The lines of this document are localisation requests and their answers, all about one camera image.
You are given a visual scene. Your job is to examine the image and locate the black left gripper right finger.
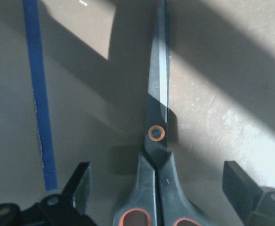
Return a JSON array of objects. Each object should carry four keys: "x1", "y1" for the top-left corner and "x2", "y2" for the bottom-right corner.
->
[{"x1": 222, "y1": 161, "x2": 275, "y2": 226}]

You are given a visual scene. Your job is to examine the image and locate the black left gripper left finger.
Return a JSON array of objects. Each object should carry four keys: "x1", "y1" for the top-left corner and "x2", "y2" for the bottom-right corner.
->
[{"x1": 61, "y1": 162, "x2": 92, "y2": 215}]

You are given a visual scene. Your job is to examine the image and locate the grey orange scissors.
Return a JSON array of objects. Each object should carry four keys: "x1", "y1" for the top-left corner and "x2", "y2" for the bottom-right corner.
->
[{"x1": 113, "y1": 0, "x2": 214, "y2": 226}]

